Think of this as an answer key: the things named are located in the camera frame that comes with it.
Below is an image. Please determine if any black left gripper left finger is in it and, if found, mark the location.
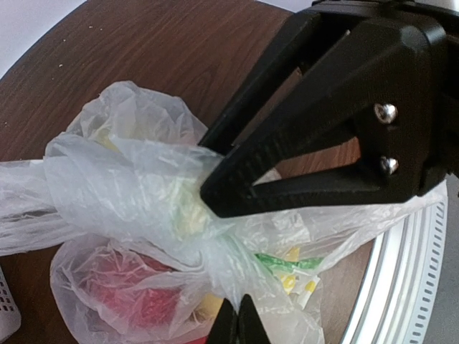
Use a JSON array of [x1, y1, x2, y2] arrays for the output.
[[206, 299, 238, 344]]

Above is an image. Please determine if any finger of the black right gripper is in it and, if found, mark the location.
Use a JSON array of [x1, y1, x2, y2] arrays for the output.
[[199, 9, 362, 156], [200, 21, 452, 217]]

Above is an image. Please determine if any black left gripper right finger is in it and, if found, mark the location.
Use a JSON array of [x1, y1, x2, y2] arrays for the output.
[[238, 294, 270, 344]]

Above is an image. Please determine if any clear printed plastic bag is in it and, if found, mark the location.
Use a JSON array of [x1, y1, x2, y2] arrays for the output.
[[1, 81, 447, 343]]

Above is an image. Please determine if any pink fruit in bag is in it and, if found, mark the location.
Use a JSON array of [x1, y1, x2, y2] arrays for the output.
[[76, 247, 181, 335]]

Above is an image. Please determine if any white perforated plastic basket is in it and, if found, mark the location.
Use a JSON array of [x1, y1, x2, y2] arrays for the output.
[[0, 270, 22, 330]]

